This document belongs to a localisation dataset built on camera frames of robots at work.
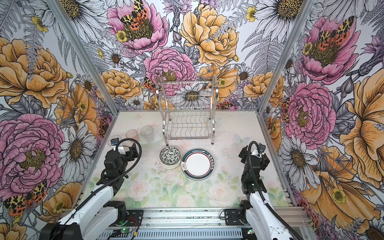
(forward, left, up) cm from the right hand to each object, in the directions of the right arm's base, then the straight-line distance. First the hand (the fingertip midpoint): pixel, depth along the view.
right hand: (253, 153), depth 82 cm
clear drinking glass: (+22, +64, -8) cm, 68 cm away
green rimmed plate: (0, +30, -12) cm, 32 cm away
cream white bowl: (-3, +46, -7) cm, 47 cm away
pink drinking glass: (+21, +73, -7) cm, 76 cm away
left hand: (+5, +70, 0) cm, 70 cm away
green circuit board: (-32, +65, -13) cm, 74 cm away
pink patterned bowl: (+4, +47, -8) cm, 48 cm away
